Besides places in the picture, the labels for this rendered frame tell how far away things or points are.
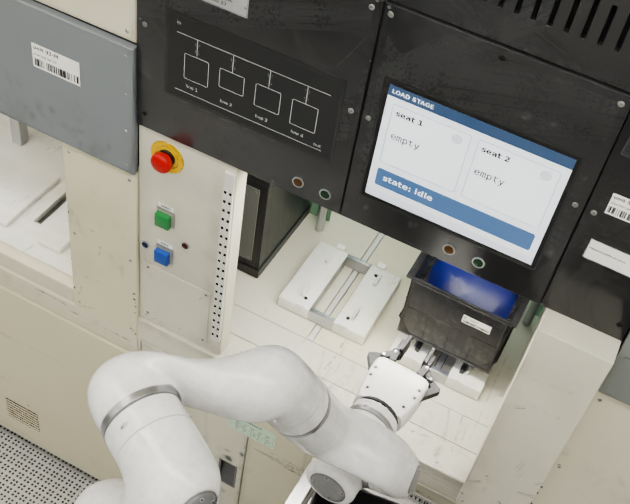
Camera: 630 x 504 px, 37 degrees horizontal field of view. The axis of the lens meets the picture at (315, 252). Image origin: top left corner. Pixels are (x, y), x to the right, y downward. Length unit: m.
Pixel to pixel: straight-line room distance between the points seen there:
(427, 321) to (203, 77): 0.73
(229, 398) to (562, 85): 0.58
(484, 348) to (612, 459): 0.37
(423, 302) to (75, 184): 0.72
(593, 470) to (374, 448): 0.51
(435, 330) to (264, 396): 0.87
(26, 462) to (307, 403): 1.78
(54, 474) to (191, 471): 1.80
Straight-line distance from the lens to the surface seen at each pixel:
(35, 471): 2.88
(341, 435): 1.34
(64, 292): 2.18
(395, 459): 1.40
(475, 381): 2.03
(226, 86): 1.52
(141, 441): 1.10
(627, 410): 1.62
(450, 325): 1.93
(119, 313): 2.09
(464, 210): 1.44
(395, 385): 1.58
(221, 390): 1.13
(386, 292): 2.13
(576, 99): 1.28
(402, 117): 1.39
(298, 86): 1.44
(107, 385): 1.15
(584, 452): 1.73
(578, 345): 1.48
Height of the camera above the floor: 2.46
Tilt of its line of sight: 46 degrees down
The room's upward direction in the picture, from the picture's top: 11 degrees clockwise
